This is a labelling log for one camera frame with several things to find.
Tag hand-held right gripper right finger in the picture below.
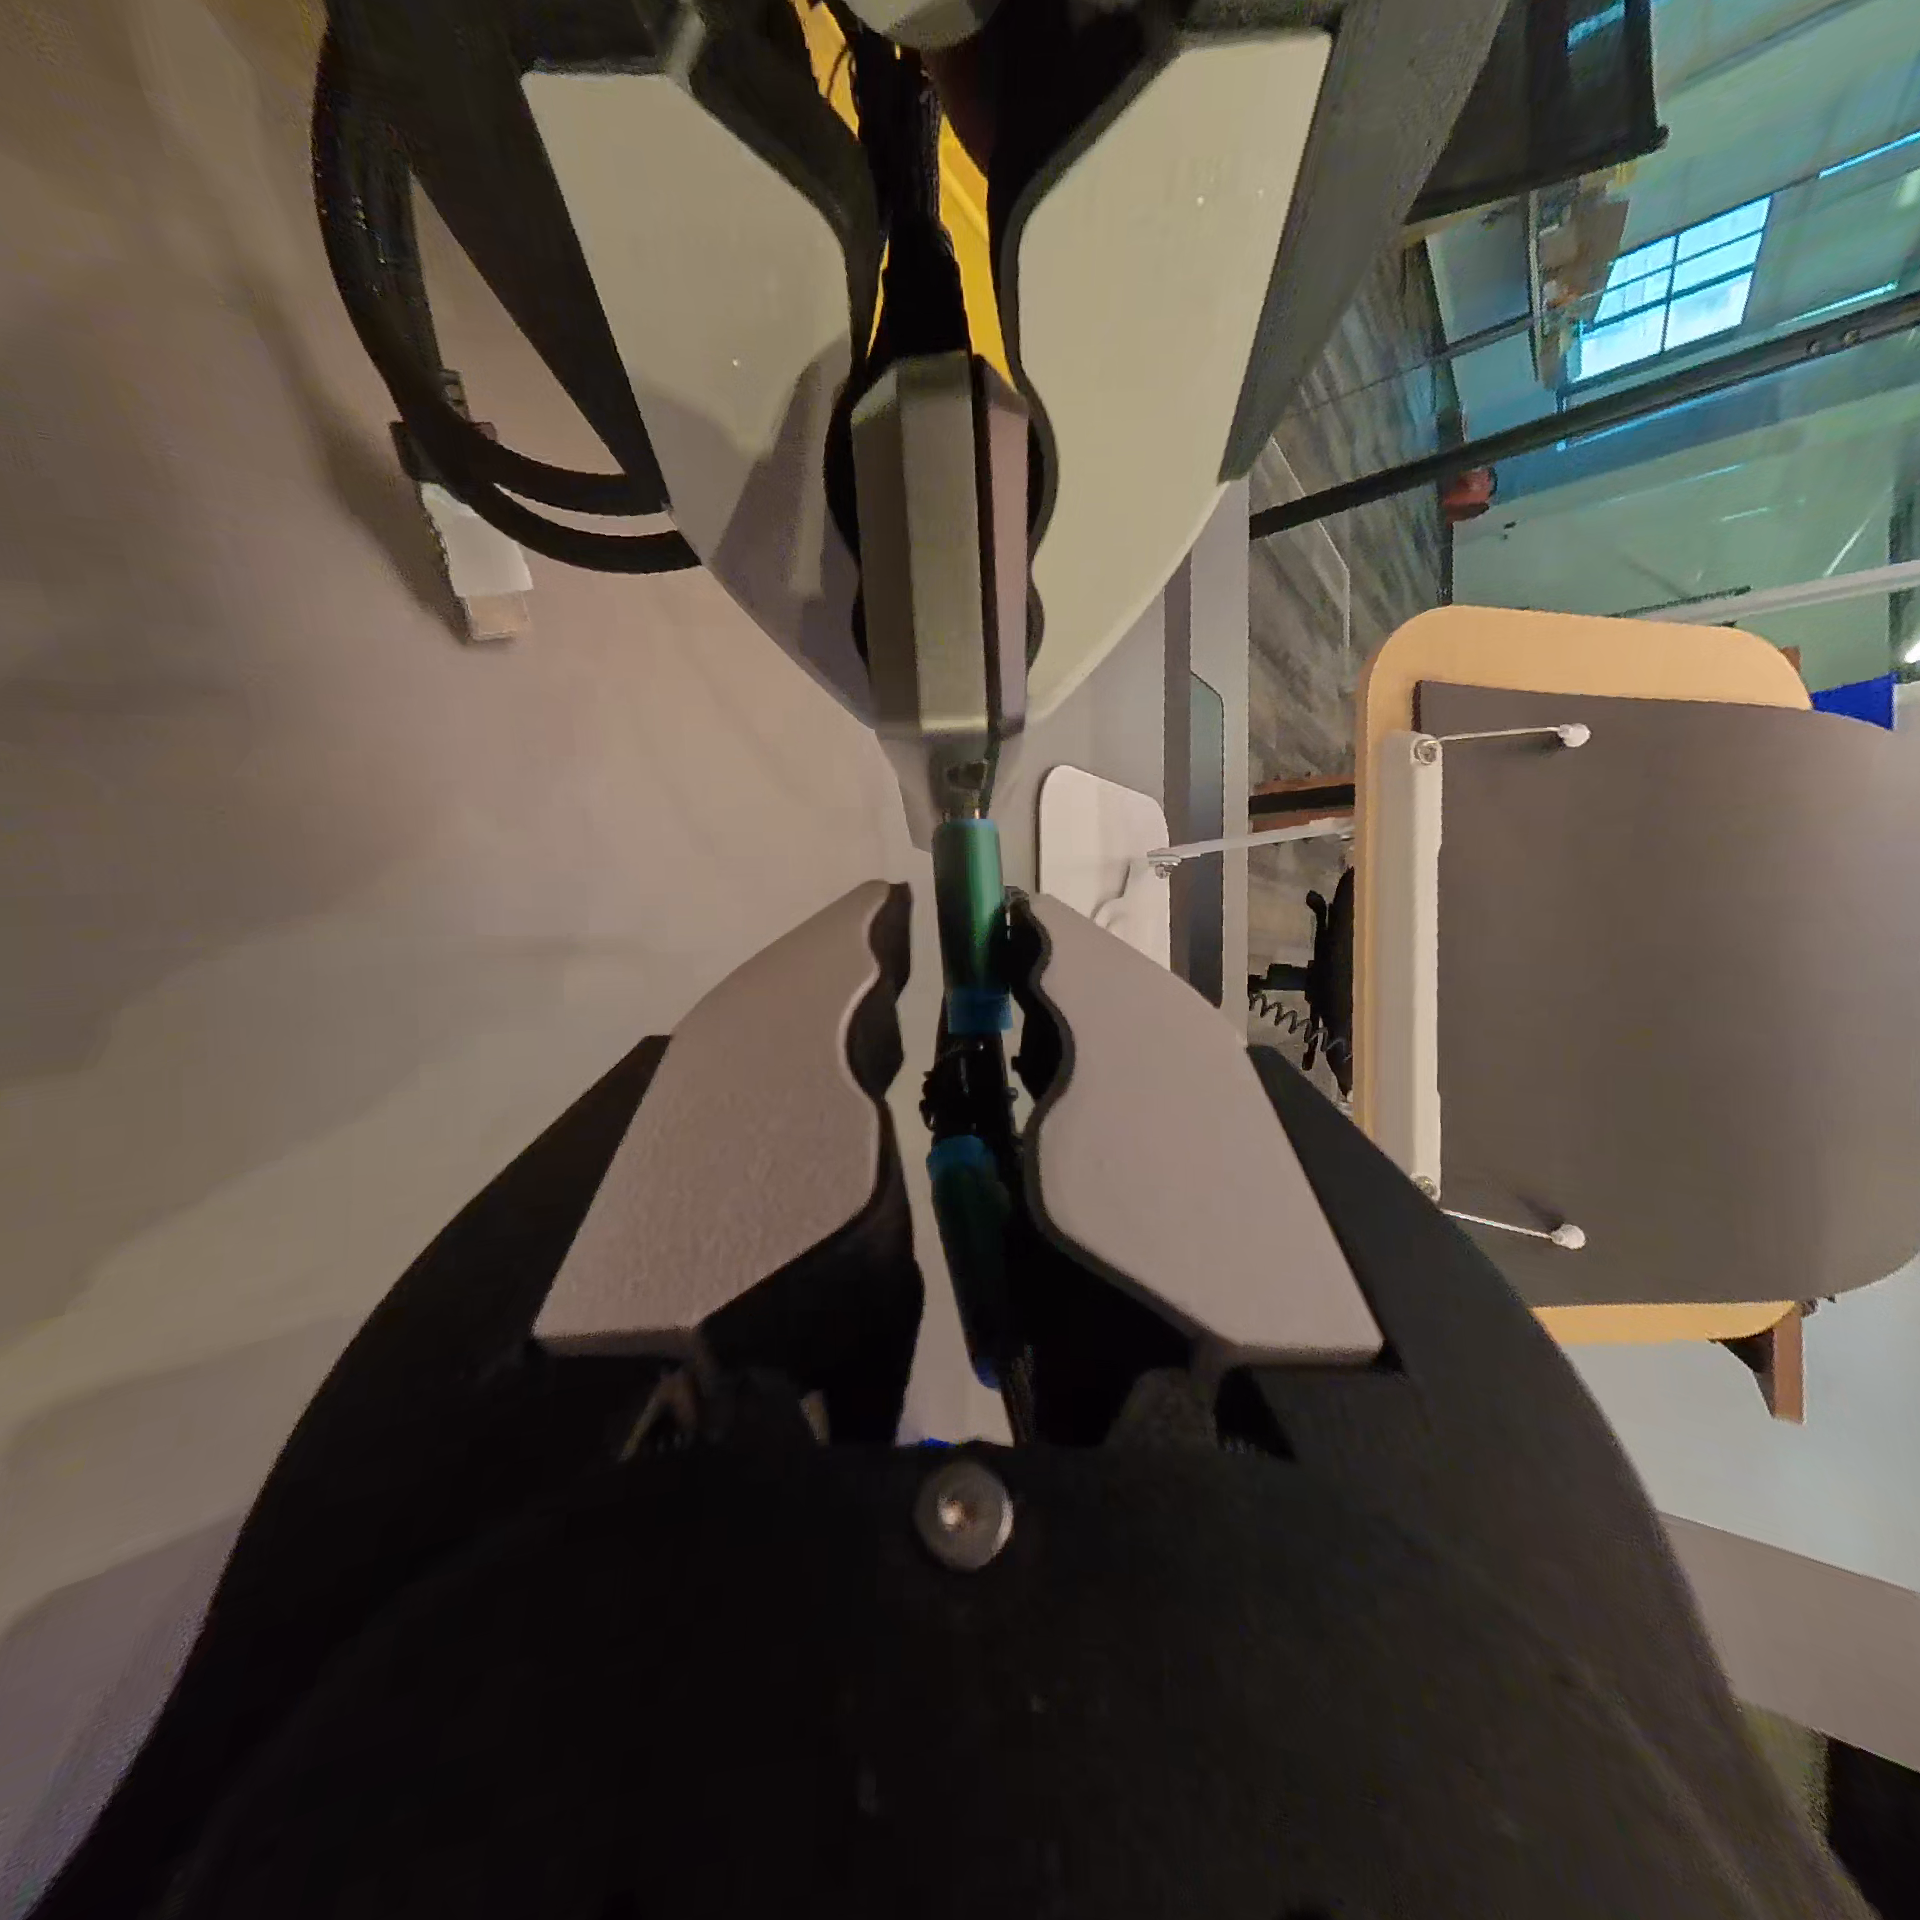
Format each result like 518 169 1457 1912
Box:
1001 889 1385 1369

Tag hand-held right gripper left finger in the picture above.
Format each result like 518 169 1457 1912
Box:
528 880 922 1361

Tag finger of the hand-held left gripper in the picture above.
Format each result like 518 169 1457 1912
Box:
518 66 911 745
992 27 1337 737

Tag black cable silver plugs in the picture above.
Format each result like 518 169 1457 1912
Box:
311 0 1040 742

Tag green usb cable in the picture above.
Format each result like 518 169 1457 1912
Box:
920 810 1056 1445

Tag dark table hatch cover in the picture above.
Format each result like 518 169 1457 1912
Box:
1183 672 1231 923

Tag wooden book stand white base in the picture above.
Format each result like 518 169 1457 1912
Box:
1035 605 1920 1347

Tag brown wooden desk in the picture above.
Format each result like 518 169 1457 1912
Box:
1722 1303 1811 1424

